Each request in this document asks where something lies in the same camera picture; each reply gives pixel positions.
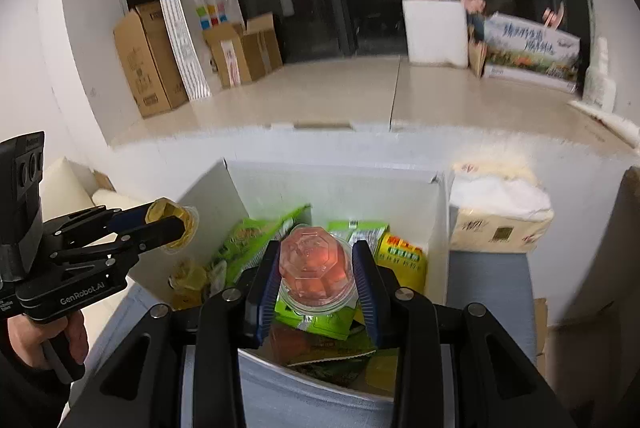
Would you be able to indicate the tall brown cardboard box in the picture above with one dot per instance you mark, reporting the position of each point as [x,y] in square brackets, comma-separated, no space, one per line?
[150,63]

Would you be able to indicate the dark green snack packet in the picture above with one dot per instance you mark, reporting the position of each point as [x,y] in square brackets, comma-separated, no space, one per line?
[325,355]

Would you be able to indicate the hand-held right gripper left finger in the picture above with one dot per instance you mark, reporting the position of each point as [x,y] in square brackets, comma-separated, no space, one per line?
[267,298]

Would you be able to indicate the cream cushion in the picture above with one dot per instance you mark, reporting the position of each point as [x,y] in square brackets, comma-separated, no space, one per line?
[65,188]

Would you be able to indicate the yellow snack packet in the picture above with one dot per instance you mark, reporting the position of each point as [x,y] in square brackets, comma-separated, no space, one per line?
[400,258]

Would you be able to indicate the cardboard box with red label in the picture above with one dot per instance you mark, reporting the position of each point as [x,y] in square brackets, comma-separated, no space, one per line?
[230,58]

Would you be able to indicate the open brown cardboard box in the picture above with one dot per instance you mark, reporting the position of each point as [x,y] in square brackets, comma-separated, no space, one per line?
[262,48]

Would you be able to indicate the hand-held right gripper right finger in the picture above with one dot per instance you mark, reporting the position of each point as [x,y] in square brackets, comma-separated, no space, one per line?
[367,303]

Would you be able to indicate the white plastic bag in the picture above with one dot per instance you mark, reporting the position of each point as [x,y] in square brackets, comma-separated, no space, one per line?
[615,121]

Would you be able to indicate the cartoon figure cutout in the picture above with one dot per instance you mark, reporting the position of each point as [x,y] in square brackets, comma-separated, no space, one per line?
[475,8]

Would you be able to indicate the pink jelly cup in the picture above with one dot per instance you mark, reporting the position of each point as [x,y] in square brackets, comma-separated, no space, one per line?
[315,263]

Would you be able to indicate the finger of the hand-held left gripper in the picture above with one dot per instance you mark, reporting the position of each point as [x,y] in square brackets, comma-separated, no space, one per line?
[130,217]
[150,235]

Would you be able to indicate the white paper bag coloured squares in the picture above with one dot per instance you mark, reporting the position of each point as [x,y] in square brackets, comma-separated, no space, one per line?
[220,3]

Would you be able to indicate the flat brown cardboard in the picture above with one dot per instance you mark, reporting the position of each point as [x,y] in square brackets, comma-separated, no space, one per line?
[541,333]

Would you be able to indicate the white foam block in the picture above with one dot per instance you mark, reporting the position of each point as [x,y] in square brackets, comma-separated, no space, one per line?
[435,33]

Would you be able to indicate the yellow tissue pack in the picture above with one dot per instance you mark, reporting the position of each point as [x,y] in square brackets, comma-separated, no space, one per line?
[500,228]

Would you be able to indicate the landscape printed carton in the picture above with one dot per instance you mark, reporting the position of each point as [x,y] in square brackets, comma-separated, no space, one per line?
[530,48]

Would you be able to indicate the person's left hand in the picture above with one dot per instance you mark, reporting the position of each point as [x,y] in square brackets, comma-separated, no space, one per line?
[30,340]

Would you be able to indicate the yellow jelly cup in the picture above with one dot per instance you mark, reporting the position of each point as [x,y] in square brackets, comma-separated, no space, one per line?
[186,219]
[190,280]

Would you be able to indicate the grey-blue fabric seat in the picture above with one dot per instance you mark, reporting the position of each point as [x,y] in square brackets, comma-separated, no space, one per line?
[485,288]

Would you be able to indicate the small yellow packet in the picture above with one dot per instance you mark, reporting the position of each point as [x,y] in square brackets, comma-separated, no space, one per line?
[380,370]

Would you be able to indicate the white cardboard box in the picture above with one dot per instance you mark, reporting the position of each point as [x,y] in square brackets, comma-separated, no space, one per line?
[340,193]

